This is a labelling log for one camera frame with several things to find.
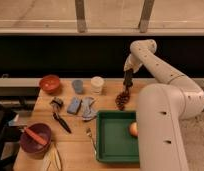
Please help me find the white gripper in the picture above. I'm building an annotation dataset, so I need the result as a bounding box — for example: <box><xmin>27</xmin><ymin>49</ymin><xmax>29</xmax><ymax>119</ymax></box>
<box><xmin>124</xmin><ymin>54</ymin><xmax>143</xmax><ymax>73</ymax></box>

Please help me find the black rectangular eraser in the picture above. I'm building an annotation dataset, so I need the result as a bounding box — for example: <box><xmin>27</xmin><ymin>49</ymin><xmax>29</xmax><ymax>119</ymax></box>
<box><xmin>123</xmin><ymin>69</ymin><xmax>133</xmax><ymax>88</ymax></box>

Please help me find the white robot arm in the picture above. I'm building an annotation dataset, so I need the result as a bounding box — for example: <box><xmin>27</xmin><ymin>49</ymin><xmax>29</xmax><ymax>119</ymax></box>
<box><xmin>124</xmin><ymin>39</ymin><xmax>204</xmax><ymax>171</ymax></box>

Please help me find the white metal cup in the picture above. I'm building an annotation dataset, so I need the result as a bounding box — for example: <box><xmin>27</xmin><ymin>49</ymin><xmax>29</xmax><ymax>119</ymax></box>
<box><xmin>90</xmin><ymin>76</ymin><xmax>104</xmax><ymax>94</ymax></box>

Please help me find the blue plastic cup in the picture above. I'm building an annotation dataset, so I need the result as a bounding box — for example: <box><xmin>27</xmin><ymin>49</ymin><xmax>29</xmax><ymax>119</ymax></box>
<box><xmin>72</xmin><ymin>80</ymin><xmax>83</xmax><ymax>94</ymax></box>

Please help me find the apple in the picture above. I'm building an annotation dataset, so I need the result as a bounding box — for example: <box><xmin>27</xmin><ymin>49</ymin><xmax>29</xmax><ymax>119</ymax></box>
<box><xmin>129</xmin><ymin>122</ymin><xmax>138</xmax><ymax>137</ymax></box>

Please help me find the crumpled blue cloth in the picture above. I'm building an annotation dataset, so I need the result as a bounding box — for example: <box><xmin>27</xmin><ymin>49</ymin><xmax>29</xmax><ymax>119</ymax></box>
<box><xmin>82</xmin><ymin>97</ymin><xmax>97</xmax><ymax>121</ymax></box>

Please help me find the green plastic tray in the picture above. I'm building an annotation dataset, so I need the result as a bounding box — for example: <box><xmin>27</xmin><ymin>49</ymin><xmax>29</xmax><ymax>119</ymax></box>
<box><xmin>96</xmin><ymin>110</ymin><xmax>139</xmax><ymax>163</ymax></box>

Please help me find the orange bowl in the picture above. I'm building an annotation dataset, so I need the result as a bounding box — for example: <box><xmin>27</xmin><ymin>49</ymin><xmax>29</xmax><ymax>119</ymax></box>
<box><xmin>39</xmin><ymin>75</ymin><xmax>60</xmax><ymax>93</ymax></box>

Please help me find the red stick in bowl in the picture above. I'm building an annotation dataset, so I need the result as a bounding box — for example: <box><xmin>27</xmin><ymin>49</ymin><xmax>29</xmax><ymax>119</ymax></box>
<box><xmin>25</xmin><ymin>128</ymin><xmax>47</xmax><ymax>146</ymax></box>

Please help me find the yellow banana peel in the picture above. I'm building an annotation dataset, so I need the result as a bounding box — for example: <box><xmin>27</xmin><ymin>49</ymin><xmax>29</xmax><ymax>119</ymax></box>
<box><xmin>40</xmin><ymin>143</ymin><xmax>62</xmax><ymax>171</ymax></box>

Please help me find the purple bowl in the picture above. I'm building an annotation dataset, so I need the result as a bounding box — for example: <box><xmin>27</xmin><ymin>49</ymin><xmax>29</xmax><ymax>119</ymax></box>
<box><xmin>20</xmin><ymin>123</ymin><xmax>51</xmax><ymax>155</ymax></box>

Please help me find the black chair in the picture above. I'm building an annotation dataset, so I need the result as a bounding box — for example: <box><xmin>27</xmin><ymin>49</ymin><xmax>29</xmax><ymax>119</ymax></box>
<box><xmin>0</xmin><ymin>104</ymin><xmax>21</xmax><ymax>171</ymax></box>

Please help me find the black handled brush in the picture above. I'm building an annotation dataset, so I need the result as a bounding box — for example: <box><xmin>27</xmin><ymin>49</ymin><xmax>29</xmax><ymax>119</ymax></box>
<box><xmin>50</xmin><ymin>97</ymin><xmax>72</xmax><ymax>133</ymax></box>

